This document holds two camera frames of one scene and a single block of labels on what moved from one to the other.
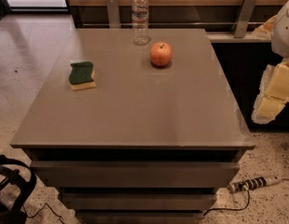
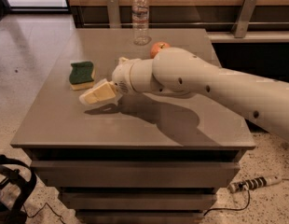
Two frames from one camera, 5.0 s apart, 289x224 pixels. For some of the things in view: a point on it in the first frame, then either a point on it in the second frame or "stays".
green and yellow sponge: (81, 76) stays
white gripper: (283, 32) -> (122, 75)
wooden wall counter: (215, 8) stays
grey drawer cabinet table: (148, 145) stays
